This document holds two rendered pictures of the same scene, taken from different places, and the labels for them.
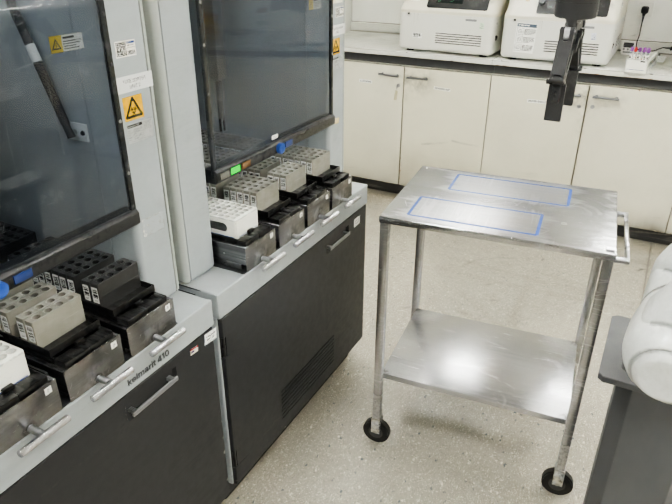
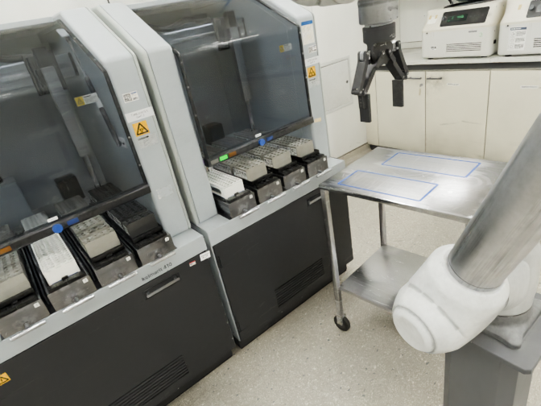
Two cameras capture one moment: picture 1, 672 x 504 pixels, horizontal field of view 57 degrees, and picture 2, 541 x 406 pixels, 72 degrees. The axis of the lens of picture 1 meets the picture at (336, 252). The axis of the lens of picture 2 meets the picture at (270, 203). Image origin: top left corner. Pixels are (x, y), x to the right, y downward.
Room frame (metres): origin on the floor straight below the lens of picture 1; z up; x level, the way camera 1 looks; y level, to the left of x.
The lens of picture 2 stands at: (0.22, -0.60, 1.47)
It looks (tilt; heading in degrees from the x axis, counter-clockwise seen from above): 26 degrees down; 29
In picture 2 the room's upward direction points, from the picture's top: 12 degrees counter-clockwise
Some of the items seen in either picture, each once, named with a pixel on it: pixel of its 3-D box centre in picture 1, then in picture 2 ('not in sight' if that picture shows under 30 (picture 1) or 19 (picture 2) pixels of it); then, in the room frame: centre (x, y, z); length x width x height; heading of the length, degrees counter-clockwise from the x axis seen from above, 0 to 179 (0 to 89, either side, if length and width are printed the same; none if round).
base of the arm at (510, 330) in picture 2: not in sight; (497, 298); (1.08, -0.72, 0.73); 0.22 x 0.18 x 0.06; 152
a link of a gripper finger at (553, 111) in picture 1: (555, 102); (365, 108); (1.15, -0.41, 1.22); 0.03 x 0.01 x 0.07; 62
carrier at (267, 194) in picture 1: (265, 196); (255, 171); (1.60, 0.20, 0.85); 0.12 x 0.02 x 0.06; 153
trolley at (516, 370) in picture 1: (489, 322); (416, 259); (1.64, -0.48, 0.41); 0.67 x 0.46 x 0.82; 68
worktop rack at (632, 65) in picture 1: (641, 61); not in sight; (3.23, -1.54, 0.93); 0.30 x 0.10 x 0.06; 146
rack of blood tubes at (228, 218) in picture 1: (202, 214); (216, 183); (1.52, 0.36, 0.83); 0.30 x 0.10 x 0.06; 62
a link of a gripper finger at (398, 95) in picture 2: (567, 87); (398, 93); (1.27, -0.47, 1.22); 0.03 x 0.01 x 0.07; 62
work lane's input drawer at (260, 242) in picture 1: (166, 222); (205, 187); (1.58, 0.48, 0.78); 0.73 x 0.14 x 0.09; 62
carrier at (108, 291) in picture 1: (116, 284); (141, 225); (1.11, 0.46, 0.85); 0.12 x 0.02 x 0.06; 152
